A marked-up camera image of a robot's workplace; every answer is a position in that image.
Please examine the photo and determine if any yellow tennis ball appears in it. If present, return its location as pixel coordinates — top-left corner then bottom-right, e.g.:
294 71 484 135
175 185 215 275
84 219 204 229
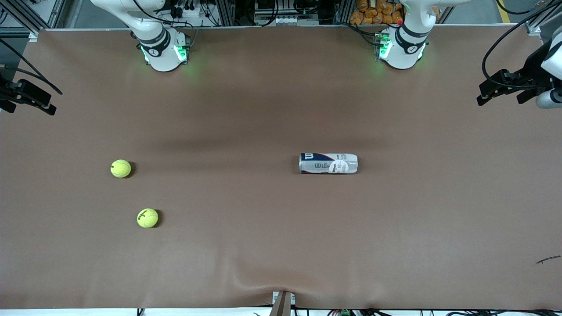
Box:
110 159 132 179
137 208 159 229

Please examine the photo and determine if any clear tennis ball can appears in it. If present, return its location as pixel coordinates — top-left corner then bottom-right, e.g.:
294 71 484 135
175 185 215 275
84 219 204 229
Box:
299 152 358 175

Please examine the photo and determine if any orange lumpy bundle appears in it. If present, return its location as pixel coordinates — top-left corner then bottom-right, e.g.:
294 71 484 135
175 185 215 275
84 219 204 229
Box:
349 0 405 25

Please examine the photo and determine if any white power strip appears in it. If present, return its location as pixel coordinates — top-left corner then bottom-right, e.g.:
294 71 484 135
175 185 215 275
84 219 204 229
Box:
168 0 208 20

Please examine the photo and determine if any white connector strip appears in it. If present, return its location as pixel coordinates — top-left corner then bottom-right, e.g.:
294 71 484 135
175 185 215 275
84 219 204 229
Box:
256 14 319 26

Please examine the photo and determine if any brown table mat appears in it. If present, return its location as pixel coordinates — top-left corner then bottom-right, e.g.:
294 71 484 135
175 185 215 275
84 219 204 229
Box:
0 24 562 310

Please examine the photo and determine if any grey aluminium frame strut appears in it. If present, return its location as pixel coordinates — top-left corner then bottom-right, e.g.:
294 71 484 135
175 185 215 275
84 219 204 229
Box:
47 0 66 28
0 0 41 35
525 0 562 36

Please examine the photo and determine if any black base cable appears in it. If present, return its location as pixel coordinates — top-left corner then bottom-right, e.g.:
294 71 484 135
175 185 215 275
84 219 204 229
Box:
344 22 379 46

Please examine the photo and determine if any grey aluminium frame post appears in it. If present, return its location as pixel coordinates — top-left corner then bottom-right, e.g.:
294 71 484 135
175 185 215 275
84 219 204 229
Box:
334 0 354 25
215 0 236 26

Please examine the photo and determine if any black cable bundle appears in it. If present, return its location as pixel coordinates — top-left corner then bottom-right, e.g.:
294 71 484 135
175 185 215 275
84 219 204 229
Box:
360 309 562 316

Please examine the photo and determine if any metal post bracket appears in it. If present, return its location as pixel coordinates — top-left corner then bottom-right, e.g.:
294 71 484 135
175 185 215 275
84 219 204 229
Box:
271 291 296 316

